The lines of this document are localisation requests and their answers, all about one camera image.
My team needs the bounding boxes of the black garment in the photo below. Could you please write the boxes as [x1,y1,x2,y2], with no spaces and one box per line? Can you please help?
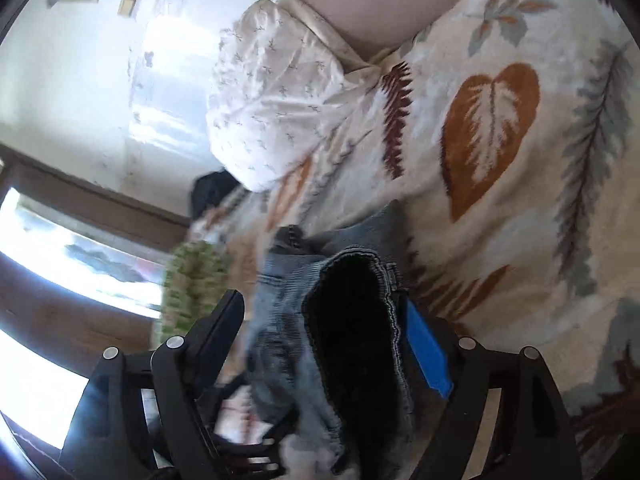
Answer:
[191,171,243,222]

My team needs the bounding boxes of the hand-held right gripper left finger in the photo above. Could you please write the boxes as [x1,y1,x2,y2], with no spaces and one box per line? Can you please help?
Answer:
[59,289,246,480]

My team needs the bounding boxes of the wooden door frame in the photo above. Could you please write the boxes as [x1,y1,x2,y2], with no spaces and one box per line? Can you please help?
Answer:
[0,142,193,480]

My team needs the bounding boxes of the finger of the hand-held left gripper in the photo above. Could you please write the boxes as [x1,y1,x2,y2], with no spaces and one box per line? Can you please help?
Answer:
[212,432,291,480]

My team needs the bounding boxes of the leaf-print blanket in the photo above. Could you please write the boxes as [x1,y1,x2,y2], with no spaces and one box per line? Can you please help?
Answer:
[189,0,640,480]

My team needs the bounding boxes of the white leaf-print pillow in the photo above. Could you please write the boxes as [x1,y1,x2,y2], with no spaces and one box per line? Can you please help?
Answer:
[204,0,383,193]

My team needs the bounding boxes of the grey denim pants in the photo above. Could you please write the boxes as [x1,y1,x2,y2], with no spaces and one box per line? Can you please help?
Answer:
[244,199,418,480]

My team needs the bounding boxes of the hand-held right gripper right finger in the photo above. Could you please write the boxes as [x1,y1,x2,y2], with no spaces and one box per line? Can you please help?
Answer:
[395,295,583,480]

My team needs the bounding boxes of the green patterned quilt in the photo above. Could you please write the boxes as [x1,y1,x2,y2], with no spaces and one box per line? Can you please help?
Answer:
[156,240,232,343]

